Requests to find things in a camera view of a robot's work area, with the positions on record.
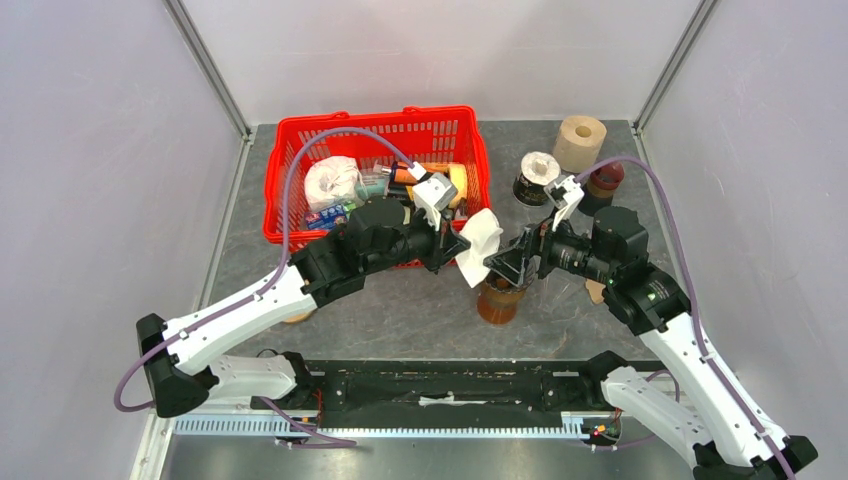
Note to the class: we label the dark glass coffee dripper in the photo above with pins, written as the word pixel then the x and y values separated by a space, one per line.
pixel 499 283

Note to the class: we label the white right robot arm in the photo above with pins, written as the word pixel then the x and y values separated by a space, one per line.
pixel 726 435

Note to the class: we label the amber glass coffee server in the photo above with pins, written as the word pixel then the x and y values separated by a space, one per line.
pixel 498 307

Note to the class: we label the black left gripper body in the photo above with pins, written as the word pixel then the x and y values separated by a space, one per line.
pixel 421 241

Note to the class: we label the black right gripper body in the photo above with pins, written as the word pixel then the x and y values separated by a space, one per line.
pixel 562 248

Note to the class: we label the blue green small box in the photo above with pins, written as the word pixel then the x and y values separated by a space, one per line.
pixel 328 217

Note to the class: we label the white paper coffee filter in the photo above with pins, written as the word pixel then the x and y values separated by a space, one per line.
pixel 483 231

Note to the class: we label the yellow sponge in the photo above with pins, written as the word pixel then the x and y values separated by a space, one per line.
pixel 458 176

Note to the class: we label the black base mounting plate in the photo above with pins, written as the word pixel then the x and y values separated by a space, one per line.
pixel 425 394

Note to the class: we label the brown paper coffee filter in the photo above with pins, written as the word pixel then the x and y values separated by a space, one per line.
pixel 595 291

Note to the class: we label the black yellow can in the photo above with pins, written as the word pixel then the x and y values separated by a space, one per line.
pixel 401 192

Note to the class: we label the white wrapped tissue roll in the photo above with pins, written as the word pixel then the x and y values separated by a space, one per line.
pixel 331 181

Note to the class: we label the beige toilet paper roll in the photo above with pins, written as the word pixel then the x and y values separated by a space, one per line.
pixel 578 143

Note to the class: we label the black wrapped tissue roll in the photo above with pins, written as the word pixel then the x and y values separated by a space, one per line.
pixel 537 169

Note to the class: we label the dark bottle maroon cap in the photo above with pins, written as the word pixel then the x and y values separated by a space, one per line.
pixel 599 187

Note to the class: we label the red plastic shopping basket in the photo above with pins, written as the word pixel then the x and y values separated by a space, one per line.
pixel 444 134

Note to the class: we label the orange navy can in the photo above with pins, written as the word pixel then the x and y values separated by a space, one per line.
pixel 398 173

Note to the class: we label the clear glass dripper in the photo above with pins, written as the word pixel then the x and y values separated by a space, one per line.
pixel 556 291

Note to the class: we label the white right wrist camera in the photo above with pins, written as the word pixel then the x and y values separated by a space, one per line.
pixel 565 193

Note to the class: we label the teal sponge package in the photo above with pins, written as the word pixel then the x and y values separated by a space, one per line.
pixel 371 183

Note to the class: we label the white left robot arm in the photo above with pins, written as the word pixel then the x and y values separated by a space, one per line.
pixel 185 360

